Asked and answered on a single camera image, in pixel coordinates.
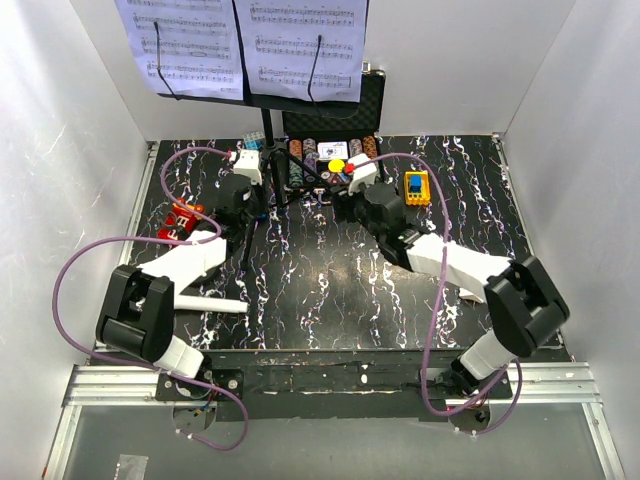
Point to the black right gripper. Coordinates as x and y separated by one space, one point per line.
343 199

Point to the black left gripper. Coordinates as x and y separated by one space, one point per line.
261 192

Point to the black music stand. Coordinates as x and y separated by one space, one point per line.
267 103

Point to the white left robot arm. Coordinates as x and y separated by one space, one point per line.
137 315

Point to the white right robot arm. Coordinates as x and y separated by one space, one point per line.
525 307

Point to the yellow toy block tray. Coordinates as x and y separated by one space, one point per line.
417 188

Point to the yellow dealer chip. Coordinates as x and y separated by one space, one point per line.
336 166

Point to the red toy bus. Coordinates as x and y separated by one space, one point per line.
188 208

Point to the light blue toy block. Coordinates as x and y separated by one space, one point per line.
254 140

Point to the white playing card deck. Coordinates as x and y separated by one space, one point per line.
333 150

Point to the black poker chip case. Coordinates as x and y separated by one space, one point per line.
305 131

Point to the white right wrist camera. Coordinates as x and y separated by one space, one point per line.
363 172

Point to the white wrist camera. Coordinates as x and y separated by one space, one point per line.
363 172
247 163

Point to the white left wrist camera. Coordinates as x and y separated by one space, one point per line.
247 163

